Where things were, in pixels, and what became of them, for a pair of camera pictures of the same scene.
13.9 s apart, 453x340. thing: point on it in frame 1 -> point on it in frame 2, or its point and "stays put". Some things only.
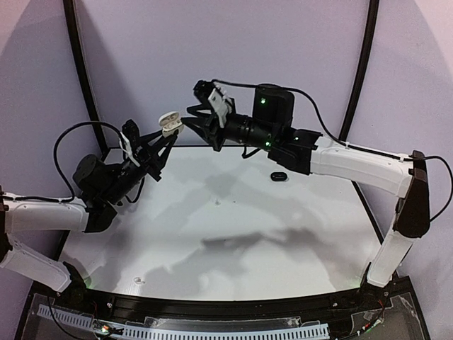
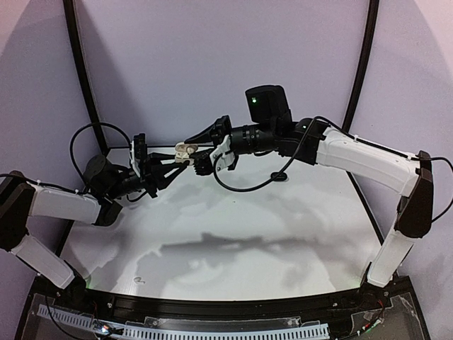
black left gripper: [142, 158] -> [146, 166]
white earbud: [138, 280] stays put
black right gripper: [216, 127] -> [219, 134]
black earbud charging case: [278, 176] stays put
